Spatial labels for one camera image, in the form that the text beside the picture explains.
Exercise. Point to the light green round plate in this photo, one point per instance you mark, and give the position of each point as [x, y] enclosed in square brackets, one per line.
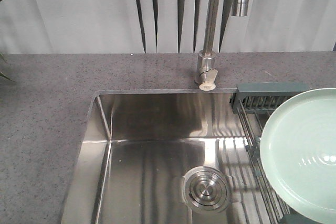
[297, 150]

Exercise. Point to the grey green dish drying rack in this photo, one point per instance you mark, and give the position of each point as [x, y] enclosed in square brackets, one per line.
[254, 103]

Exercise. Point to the white pleated curtain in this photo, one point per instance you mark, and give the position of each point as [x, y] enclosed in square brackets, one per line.
[163, 26]

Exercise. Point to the green potted plant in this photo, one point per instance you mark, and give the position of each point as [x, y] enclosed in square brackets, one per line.
[7, 72]

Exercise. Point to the stainless steel faucet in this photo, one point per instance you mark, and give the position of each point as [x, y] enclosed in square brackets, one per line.
[206, 72]

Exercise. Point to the stainless steel sink basin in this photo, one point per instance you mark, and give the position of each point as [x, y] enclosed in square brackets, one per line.
[138, 146]

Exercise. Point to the round steel sink drain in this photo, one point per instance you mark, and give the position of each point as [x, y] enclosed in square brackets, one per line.
[205, 190]

